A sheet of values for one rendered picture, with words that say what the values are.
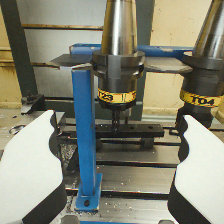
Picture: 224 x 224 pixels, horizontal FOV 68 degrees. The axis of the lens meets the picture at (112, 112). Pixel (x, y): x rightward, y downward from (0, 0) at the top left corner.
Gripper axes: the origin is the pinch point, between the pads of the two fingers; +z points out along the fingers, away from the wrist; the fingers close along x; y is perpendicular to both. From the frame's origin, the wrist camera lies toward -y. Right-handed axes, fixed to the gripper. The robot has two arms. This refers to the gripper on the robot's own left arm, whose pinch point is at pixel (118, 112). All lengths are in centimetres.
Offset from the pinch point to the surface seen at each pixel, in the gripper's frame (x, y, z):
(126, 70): 0.8, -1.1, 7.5
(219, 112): 81, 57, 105
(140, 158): 8.0, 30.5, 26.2
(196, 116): 10.3, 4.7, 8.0
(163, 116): 39, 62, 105
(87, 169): -5.4, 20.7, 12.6
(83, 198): -6.6, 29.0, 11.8
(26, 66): -47, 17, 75
